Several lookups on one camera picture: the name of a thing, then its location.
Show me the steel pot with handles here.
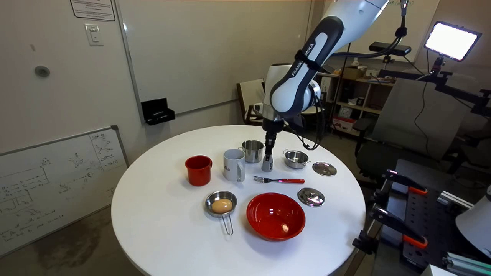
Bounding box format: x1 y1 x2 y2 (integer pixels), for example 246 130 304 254
243 140 264 165

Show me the steel lid with knob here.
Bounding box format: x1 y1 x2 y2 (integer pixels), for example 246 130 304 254
298 188 325 208

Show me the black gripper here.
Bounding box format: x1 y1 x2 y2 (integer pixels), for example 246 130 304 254
263 120 284 154

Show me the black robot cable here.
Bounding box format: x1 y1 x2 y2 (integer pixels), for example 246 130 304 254
286 91 328 153

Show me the red cup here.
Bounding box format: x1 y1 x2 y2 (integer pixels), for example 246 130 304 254
184 156 212 188

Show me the flat steel lid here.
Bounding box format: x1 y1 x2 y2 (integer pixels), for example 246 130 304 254
313 162 338 177

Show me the studio light panel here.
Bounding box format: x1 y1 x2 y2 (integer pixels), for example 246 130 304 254
425 22 480 62

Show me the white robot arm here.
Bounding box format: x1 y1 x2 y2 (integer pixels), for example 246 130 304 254
264 0 388 157

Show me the small steel pot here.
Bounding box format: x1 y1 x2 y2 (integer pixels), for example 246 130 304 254
284 151 309 171

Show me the red bowl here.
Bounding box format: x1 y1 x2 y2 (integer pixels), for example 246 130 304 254
246 194 305 243

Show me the white mug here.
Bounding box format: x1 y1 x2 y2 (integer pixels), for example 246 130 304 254
223 149 246 183

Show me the black orange clamp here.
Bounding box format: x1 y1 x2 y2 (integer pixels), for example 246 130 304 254
352 168 431 258

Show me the wooden shelf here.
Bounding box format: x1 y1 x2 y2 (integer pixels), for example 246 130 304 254
322 65 393 136

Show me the small steel salt shaker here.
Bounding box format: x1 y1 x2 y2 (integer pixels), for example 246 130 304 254
261 157 273 172

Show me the leaning whiteboard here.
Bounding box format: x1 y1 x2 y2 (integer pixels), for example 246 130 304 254
0 126 127 255

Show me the brown egg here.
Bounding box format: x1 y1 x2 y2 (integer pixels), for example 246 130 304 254
212 200 233 214

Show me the small steel pan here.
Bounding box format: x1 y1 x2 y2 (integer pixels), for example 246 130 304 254
204 191 236 237

